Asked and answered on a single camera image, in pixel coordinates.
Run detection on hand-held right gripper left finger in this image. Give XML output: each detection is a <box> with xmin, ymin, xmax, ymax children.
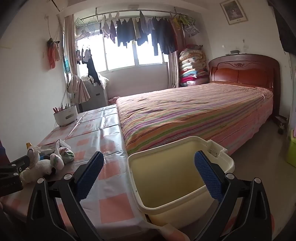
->
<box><xmin>26</xmin><ymin>151</ymin><xmax>104</xmax><ymax>241</ymax></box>

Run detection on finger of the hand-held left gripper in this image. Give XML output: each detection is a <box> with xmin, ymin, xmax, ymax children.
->
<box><xmin>0</xmin><ymin>155</ymin><xmax>31</xmax><ymax>177</ymax></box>

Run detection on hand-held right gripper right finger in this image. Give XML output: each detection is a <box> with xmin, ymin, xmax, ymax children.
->
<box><xmin>194</xmin><ymin>150</ymin><xmax>272</xmax><ymax>241</ymax></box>

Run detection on patterned plastic bag wad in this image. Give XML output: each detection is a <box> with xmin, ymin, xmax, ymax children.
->
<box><xmin>49</xmin><ymin>140</ymin><xmax>75</xmax><ymax>168</ymax></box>

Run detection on cream plastic bin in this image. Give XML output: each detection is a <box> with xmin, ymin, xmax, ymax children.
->
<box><xmin>127</xmin><ymin>136</ymin><xmax>235</xmax><ymax>229</ymax></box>

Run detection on pink checkered tablecloth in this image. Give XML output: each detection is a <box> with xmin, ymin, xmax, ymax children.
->
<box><xmin>0</xmin><ymin>104</ymin><xmax>173</xmax><ymax>235</ymax></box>

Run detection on white caddy with pens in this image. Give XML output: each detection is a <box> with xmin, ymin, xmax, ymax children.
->
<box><xmin>53</xmin><ymin>103</ymin><xmax>79</xmax><ymax>127</ymax></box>

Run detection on white floor appliance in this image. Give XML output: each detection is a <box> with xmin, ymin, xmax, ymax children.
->
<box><xmin>79</xmin><ymin>79</ymin><xmax>108</xmax><ymax>112</ymax></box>

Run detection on striped folded cloth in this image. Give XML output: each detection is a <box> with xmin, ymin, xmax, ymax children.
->
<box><xmin>67</xmin><ymin>74</ymin><xmax>91</xmax><ymax>104</ymax></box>

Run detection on green plastic basket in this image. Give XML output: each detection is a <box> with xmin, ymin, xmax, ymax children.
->
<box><xmin>284</xmin><ymin>129</ymin><xmax>296</xmax><ymax>168</ymax></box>

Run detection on dark item beside bed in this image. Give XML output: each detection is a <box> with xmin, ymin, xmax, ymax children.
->
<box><xmin>274</xmin><ymin>115</ymin><xmax>289</xmax><ymax>135</ymax></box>

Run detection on black hanging garment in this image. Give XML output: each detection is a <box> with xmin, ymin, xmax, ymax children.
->
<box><xmin>86</xmin><ymin>56</ymin><xmax>101</xmax><ymax>86</ymax></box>

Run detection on stack of folded blankets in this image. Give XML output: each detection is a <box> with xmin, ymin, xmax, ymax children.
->
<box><xmin>178</xmin><ymin>44</ymin><xmax>210</xmax><ymax>88</ymax></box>

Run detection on wooden bed headboard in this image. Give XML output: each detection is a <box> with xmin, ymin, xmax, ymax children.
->
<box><xmin>208</xmin><ymin>54</ymin><xmax>281</xmax><ymax>116</ymax></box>

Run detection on pink striped curtain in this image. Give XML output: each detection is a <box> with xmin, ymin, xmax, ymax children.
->
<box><xmin>167</xmin><ymin>52</ymin><xmax>180</xmax><ymax>88</ymax></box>
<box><xmin>63</xmin><ymin>14</ymin><xmax>78</xmax><ymax>82</ymax></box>

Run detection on orange cloth on hook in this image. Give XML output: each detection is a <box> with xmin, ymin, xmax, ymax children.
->
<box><xmin>47</xmin><ymin>38</ymin><xmax>62</xmax><ymax>70</ymax></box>

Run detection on hanger with small clothes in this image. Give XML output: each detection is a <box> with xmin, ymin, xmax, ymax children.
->
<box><xmin>75</xmin><ymin>46</ymin><xmax>92</xmax><ymax>65</ymax></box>

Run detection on window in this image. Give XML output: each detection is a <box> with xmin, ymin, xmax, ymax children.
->
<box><xmin>75</xmin><ymin>22</ymin><xmax>170</xmax><ymax>73</ymax></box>

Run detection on small items on headboard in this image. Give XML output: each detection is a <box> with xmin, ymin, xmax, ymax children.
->
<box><xmin>225</xmin><ymin>49</ymin><xmax>246</xmax><ymax>56</ymax></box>

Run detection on row of hanging clothes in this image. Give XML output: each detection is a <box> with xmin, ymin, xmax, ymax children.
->
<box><xmin>99</xmin><ymin>11</ymin><xmax>201</xmax><ymax>56</ymax></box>

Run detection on dark hanging cloth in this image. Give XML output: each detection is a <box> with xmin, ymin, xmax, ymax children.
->
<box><xmin>268</xmin><ymin>0</ymin><xmax>296</xmax><ymax>54</ymax></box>

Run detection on blue wall item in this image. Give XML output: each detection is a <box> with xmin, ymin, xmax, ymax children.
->
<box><xmin>62</xmin><ymin>55</ymin><xmax>70</xmax><ymax>73</ymax></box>

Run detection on wire rack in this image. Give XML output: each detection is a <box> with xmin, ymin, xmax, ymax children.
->
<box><xmin>74</xmin><ymin>17</ymin><xmax>96</xmax><ymax>37</ymax></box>

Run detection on framed wall picture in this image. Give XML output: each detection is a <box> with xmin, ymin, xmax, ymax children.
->
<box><xmin>219</xmin><ymin>0</ymin><xmax>248</xmax><ymax>26</ymax></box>

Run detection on metal clothes rail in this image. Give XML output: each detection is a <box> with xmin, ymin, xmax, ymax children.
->
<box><xmin>75</xmin><ymin>9</ymin><xmax>196</xmax><ymax>20</ymax></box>

